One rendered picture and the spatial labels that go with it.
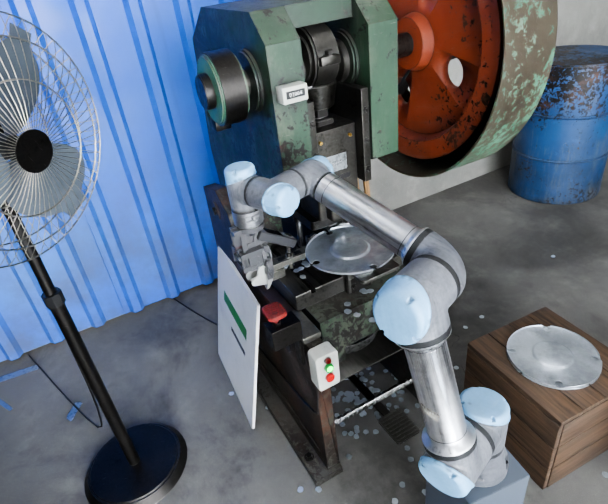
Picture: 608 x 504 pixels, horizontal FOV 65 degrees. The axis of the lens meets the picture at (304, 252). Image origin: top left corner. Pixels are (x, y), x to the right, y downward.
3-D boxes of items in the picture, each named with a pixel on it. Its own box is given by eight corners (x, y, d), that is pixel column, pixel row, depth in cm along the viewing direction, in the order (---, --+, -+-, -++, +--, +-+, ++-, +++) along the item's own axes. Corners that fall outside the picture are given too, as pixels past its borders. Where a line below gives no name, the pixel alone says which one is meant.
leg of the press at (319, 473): (344, 471, 175) (321, 268, 126) (317, 487, 170) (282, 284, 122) (246, 331, 245) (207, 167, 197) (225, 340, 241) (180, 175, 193)
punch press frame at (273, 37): (423, 378, 186) (436, -13, 114) (329, 430, 171) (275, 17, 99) (320, 281, 247) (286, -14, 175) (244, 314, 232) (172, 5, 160)
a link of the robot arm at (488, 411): (514, 431, 119) (521, 394, 112) (490, 471, 111) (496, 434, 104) (468, 408, 126) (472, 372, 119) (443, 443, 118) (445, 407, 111)
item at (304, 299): (409, 262, 168) (409, 247, 165) (297, 311, 152) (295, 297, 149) (360, 229, 191) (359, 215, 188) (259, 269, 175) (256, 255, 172)
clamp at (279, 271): (314, 264, 163) (311, 238, 158) (270, 282, 157) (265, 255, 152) (306, 256, 168) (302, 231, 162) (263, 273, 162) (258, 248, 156)
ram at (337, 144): (368, 211, 152) (363, 119, 136) (327, 227, 146) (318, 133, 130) (338, 193, 165) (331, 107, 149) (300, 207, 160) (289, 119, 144)
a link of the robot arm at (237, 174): (238, 175, 107) (214, 168, 112) (247, 218, 112) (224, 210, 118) (263, 163, 111) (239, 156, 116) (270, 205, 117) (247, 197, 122)
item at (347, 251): (361, 218, 171) (361, 216, 171) (414, 252, 149) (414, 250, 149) (290, 245, 161) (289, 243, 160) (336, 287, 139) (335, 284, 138)
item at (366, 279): (401, 299, 151) (401, 263, 144) (364, 316, 146) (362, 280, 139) (356, 263, 170) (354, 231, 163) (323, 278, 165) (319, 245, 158)
